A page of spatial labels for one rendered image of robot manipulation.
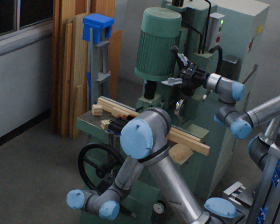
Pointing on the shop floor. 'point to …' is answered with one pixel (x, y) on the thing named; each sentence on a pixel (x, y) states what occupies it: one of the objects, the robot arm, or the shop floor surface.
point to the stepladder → (92, 86)
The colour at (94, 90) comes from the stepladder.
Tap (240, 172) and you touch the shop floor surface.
